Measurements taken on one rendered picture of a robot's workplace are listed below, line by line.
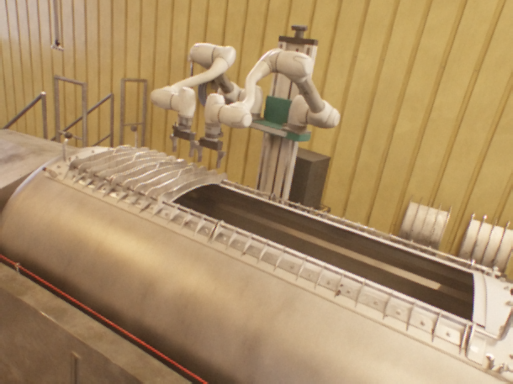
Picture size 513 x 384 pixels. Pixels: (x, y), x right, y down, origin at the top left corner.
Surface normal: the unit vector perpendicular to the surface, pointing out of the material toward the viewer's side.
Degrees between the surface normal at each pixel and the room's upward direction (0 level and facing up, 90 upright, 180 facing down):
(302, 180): 90
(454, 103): 90
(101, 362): 90
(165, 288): 57
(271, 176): 90
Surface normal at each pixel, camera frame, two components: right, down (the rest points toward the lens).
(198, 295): -0.32, -0.36
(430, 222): -0.41, -0.12
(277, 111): -0.64, 0.16
